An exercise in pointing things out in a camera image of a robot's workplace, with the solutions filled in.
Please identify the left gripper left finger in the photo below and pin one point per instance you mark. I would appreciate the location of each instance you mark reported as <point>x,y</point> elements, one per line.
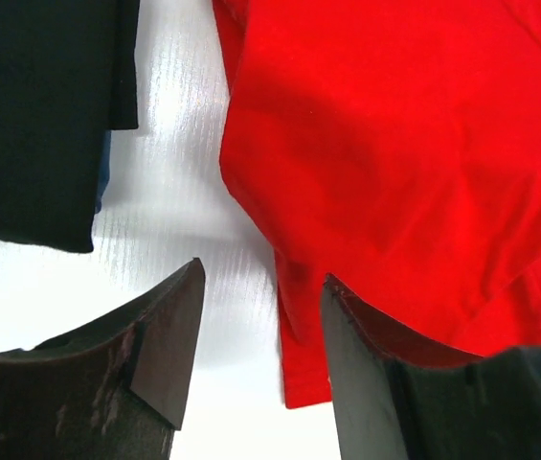
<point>114,388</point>

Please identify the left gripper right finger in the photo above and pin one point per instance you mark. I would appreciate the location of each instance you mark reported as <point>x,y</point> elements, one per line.
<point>398,394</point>

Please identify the red t-shirt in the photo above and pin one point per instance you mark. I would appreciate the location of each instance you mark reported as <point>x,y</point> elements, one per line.
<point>397,146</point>

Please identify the folded blue t-shirt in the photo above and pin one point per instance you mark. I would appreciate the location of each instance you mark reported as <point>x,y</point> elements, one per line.
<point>104,171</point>

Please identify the folded black t-shirt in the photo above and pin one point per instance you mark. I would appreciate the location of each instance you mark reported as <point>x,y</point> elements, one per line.
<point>67,77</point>

